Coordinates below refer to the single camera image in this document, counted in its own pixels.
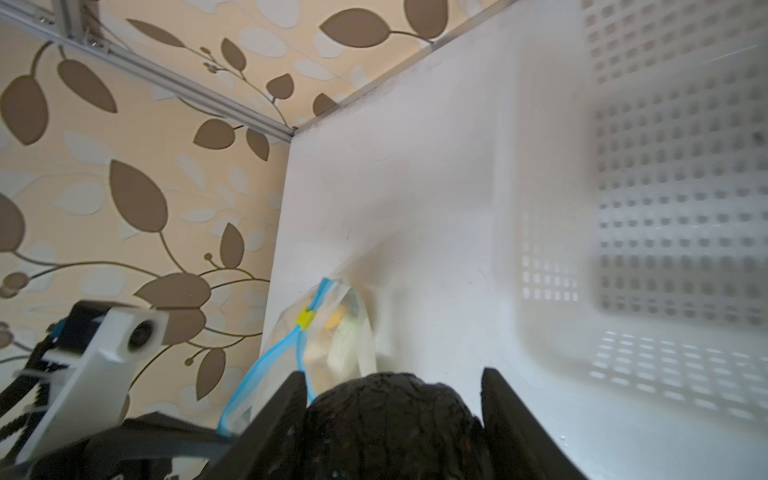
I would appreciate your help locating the dark eggplant toy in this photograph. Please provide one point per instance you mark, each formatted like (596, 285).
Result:
(393, 426)

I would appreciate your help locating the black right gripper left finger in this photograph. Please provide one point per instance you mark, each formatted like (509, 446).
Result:
(269, 448)

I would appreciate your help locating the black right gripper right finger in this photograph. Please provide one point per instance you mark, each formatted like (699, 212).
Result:
(519, 446)

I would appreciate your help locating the aluminium frame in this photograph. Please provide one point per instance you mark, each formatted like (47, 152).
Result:
(45, 25)

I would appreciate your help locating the clear zip bag blue zipper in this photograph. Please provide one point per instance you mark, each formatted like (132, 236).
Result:
(326, 335)

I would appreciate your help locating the white plastic perforated basket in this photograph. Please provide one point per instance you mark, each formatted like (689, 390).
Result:
(632, 198)

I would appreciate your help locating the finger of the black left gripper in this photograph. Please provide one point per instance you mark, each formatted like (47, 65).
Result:
(140, 448)

